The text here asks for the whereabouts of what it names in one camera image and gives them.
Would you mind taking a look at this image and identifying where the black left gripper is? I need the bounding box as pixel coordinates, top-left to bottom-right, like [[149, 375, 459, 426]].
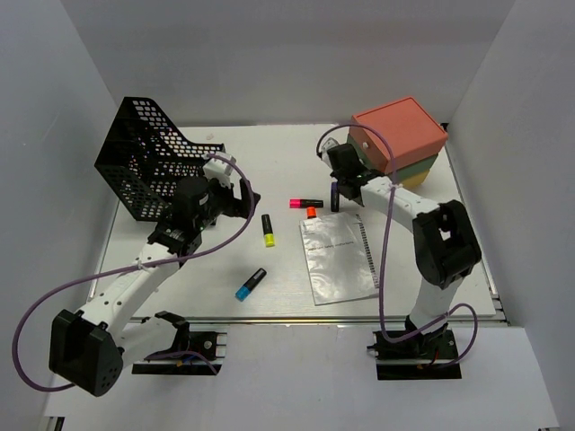
[[196, 168, 261, 232]]

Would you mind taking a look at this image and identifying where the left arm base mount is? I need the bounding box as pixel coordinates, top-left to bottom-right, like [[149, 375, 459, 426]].
[[131, 312, 227, 376]]

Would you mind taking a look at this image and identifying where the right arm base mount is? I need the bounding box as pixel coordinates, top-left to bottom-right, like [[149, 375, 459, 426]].
[[367, 330, 462, 381]]

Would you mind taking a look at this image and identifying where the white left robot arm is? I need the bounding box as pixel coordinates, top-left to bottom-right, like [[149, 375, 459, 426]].
[[49, 176, 261, 397]]

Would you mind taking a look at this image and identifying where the black mesh file holder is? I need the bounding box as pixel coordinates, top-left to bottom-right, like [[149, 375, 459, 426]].
[[94, 97, 226, 222]]

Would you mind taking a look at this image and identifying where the yellow black highlighter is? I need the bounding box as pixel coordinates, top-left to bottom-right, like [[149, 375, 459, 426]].
[[261, 214, 275, 248]]

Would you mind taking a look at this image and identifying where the purple cable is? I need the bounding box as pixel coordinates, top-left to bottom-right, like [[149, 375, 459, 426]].
[[11, 153, 252, 394], [315, 123, 480, 363]]

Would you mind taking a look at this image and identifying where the coral top drawer box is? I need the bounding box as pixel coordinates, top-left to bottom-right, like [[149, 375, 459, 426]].
[[347, 97, 448, 173]]

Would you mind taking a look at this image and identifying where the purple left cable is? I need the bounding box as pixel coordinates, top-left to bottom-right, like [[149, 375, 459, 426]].
[[11, 153, 252, 394]]

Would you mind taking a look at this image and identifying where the purple black highlighter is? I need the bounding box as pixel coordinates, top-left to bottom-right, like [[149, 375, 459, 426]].
[[330, 181, 340, 213]]

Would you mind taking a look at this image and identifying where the yellow bottom drawer box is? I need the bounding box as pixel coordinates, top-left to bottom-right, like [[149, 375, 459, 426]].
[[402, 170, 429, 189]]

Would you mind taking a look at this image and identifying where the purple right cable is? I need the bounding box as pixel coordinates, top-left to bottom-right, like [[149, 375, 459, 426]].
[[315, 123, 480, 363]]

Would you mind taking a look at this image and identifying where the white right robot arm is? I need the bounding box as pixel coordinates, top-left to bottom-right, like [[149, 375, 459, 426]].
[[320, 138, 482, 358]]

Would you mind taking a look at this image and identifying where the pink black highlighter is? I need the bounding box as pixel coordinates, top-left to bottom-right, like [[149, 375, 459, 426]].
[[289, 198, 324, 209]]

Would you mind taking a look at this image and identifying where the white safety instruction booklet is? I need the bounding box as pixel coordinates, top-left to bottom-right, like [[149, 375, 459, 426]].
[[299, 213, 378, 306]]

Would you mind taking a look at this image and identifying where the blue black highlighter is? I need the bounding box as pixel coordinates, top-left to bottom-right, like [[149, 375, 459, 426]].
[[235, 268, 267, 302]]

